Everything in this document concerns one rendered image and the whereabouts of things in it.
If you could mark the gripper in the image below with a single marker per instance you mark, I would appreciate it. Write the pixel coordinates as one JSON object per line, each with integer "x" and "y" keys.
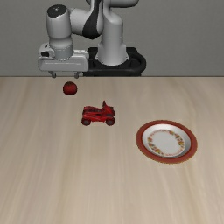
{"x": 62, "y": 63}

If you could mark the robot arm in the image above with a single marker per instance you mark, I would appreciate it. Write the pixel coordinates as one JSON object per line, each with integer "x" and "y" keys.
{"x": 112, "y": 38}

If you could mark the red tomato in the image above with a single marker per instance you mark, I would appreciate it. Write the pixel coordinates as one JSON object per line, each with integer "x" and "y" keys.
{"x": 70, "y": 88}

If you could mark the red-rimmed white plate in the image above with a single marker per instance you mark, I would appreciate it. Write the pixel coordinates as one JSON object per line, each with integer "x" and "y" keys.
{"x": 166, "y": 141}

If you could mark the red toy car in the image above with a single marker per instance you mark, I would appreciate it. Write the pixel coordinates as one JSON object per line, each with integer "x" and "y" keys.
{"x": 98, "y": 115}

